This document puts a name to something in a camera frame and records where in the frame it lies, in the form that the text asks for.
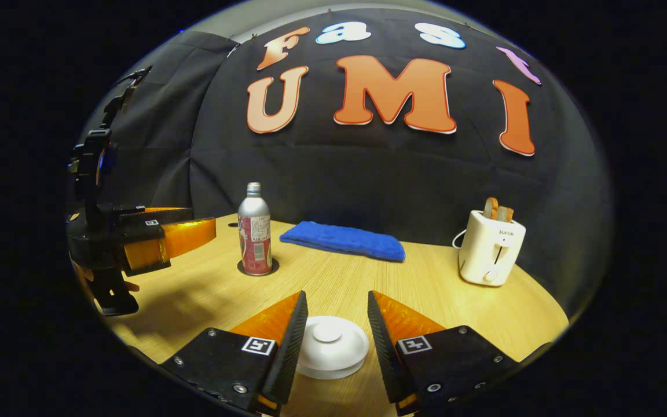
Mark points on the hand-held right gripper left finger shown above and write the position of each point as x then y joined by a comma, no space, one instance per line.
290,353

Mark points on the white teacup lid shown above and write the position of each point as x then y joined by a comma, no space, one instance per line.
327,341

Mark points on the white toaster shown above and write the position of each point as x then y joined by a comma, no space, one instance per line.
490,252

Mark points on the black backdrop cloth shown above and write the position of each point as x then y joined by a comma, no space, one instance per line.
368,174

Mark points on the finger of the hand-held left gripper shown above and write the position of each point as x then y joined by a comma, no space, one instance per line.
160,217
183,237

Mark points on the brown toast slice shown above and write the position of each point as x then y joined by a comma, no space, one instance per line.
490,207
505,214

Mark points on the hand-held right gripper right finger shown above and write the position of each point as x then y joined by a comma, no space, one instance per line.
385,353

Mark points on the dark round coaster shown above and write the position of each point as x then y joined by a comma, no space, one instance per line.
275,267

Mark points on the blue towel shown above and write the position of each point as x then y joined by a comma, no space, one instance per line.
345,240

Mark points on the silver water bottle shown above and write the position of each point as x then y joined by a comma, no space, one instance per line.
254,231

